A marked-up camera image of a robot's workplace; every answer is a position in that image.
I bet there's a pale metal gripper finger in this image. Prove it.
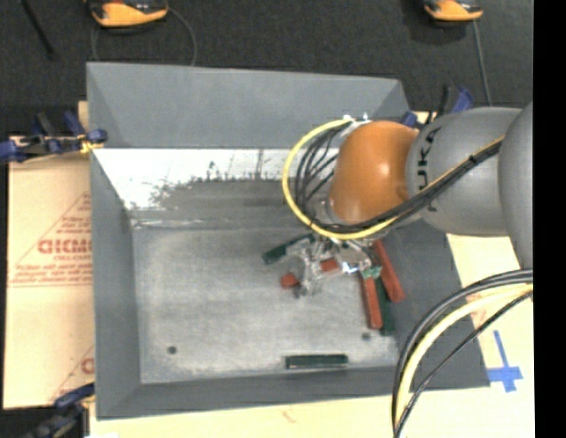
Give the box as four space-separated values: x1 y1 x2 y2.
310 254 329 295
295 249 314 298

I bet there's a brown cardboard board, red print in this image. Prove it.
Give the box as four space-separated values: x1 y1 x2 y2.
1 133 98 411

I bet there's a dark green flat block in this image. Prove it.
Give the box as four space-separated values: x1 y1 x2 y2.
374 278 397 336
261 239 309 266
283 353 350 370

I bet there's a grey metal bin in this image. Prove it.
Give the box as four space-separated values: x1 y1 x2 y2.
85 61 490 419

